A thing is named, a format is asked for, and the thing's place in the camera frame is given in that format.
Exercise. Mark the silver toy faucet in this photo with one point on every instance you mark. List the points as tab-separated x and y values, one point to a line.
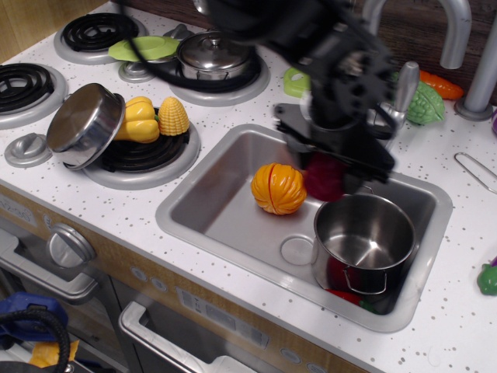
458	30

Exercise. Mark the yellow toy corn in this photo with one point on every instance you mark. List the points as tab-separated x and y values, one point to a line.
172	117

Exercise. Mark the green cutting board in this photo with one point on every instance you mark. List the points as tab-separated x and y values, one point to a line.
295	83

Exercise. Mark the lidded steel pot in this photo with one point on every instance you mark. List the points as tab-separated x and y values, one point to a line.
211	56

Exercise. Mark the back right burner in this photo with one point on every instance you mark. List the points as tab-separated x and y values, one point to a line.
230	91

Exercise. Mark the tall steel pot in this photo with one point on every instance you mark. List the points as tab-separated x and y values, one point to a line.
361	244

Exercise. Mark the silver left door handle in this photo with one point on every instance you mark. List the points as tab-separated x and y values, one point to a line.
76	291

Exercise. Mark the silver oven knob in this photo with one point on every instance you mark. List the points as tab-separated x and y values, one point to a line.
68	248

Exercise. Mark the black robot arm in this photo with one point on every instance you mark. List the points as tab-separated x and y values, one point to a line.
351	73

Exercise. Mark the green toy vegetable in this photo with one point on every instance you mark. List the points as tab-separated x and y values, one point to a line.
486	280

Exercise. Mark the orange toy carrot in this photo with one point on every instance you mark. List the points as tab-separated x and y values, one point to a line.
445	88

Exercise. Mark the front left burner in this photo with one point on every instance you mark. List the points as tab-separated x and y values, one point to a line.
29	92

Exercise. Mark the silver stove knob back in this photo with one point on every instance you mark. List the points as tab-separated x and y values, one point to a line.
138	72

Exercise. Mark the dark red sweet potato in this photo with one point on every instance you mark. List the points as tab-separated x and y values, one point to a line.
323	178

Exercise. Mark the orange toy pumpkin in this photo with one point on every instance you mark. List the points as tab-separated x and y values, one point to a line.
278	189

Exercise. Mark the burner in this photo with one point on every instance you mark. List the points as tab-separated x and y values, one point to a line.
87	39
29	92
230	91
127	165

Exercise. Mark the front right burner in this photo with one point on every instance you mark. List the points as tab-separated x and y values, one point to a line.
127	165

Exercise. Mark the silver stove knob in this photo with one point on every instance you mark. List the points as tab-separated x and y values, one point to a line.
28	151
138	72

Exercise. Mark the yellow toy bell pepper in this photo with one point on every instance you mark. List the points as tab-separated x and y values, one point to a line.
139	123

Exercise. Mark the yellow cloth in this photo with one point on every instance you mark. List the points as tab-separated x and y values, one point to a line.
45	354

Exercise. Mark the hanging metal spoon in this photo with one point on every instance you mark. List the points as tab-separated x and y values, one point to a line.
202	7

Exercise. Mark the silver wire whisk handle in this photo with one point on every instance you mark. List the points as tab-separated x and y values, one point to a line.
480	173

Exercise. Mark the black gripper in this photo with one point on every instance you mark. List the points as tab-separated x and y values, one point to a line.
304	138

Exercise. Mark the silver oven door handle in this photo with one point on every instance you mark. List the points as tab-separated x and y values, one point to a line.
130	324

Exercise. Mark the silver stove knob left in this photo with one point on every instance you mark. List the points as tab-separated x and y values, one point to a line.
28	151

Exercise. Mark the back left burner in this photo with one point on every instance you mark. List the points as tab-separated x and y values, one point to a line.
87	39

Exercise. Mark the green plastic plate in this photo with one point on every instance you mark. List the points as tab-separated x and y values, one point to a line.
151	48

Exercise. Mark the purple toy eggplant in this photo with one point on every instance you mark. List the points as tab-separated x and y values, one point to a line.
494	121

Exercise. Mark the green toy bitter gourd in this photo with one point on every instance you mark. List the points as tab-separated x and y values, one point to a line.
415	101

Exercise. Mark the steel sink basin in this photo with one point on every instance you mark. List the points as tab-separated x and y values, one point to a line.
214	210

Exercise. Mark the silver post base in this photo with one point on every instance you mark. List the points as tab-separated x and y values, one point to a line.
476	105

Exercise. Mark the overturned steel pot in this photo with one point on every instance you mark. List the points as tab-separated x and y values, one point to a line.
84	125

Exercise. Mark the red toy chili pepper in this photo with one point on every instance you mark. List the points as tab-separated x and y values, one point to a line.
354	299

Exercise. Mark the blue clamp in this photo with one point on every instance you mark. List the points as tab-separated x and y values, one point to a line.
22	319

